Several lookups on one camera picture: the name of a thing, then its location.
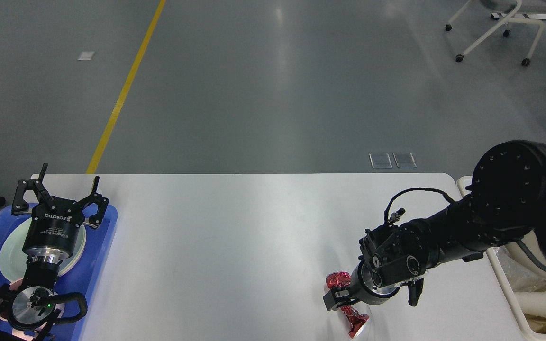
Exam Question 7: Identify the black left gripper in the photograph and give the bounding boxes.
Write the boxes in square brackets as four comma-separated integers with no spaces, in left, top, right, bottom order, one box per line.
[11,163,109,260]

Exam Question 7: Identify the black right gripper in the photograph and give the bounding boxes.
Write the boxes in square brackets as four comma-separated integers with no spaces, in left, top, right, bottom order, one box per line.
[322,261,400,311]

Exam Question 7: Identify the red foil wrapper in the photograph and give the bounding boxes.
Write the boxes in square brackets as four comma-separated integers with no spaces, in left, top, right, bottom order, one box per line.
[326,271,370,339]

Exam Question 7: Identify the mint green plate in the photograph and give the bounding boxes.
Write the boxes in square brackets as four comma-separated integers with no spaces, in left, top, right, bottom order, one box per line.
[0,220,87,282]

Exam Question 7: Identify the foil sheet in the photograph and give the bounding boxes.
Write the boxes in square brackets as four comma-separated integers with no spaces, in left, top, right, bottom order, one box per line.
[493,246,546,293]

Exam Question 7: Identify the white paper cup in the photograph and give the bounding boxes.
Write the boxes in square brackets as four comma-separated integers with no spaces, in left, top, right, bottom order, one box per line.
[516,292,546,319]

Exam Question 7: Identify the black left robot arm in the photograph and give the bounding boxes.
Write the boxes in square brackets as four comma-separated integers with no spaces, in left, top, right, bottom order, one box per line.
[0,163,109,341]

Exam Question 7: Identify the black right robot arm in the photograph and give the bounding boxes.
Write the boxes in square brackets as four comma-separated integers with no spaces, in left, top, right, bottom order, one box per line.
[323,140,546,311]

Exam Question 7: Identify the blue plastic tray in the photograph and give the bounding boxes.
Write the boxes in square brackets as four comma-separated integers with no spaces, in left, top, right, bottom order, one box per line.
[0,206,118,341]

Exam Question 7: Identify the beige plastic bin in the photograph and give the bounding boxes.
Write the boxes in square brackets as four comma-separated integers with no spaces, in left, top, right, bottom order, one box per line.
[456,175,546,341]

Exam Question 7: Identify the white rolling chair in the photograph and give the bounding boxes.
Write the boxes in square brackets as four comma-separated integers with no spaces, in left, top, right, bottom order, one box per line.
[443,0,546,67]

